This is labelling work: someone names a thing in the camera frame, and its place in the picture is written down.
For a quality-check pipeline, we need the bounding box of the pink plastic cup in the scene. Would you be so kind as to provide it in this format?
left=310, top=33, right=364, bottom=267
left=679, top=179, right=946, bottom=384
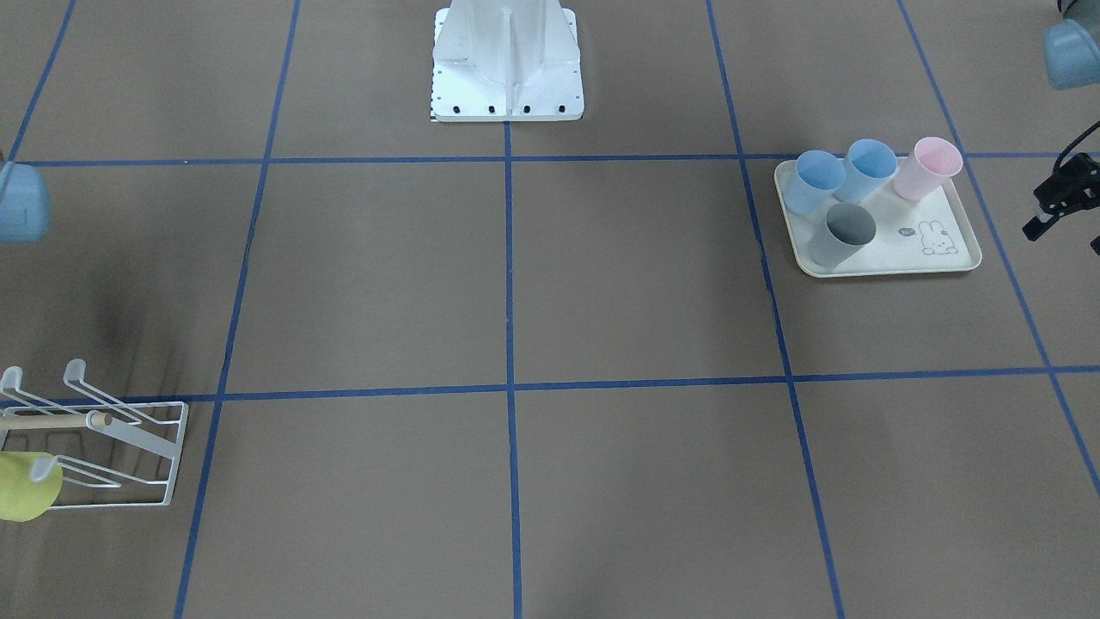
left=892, top=136, right=963, bottom=201

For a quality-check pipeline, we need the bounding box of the grey plastic cup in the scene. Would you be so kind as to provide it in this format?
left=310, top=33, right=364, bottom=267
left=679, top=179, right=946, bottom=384
left=809, top=201, right=877, bottom=269

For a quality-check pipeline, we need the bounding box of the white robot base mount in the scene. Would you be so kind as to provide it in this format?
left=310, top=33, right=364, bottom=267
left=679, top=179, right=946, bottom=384
left=430, top=1, right=585, bottom=123

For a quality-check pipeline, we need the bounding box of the white wire cup rack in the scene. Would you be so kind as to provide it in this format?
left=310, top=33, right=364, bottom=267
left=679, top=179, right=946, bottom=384
left=3, top=358, right=190, bottom=517

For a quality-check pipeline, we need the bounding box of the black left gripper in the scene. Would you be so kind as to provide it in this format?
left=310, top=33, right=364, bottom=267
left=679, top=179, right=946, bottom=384
left=1022, top=153, right=1099, bottom=242

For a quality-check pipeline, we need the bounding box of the yellow plastic cup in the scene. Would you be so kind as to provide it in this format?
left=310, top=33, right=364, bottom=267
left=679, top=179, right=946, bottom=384
left=1, top=451, right=64, bottom=522

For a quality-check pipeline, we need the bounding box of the blue plastic cup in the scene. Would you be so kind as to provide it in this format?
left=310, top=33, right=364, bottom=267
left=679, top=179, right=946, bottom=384
left=833, top=139, right=897, bottom=205
left=782, top=150, right=847, bottom=215

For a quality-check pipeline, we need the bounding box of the black braided cable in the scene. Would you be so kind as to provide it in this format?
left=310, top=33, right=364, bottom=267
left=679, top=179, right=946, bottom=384
left=1054, top=120, right=1100, bottom=173

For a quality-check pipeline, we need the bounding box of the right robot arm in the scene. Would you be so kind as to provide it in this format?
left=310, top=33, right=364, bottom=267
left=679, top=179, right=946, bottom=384
left=1, top=161, right=51, bottom=243

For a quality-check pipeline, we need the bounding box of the cream tray with bunny print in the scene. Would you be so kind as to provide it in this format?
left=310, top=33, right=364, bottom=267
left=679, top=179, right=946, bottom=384
left=773, top=161, right=983, bottom=279

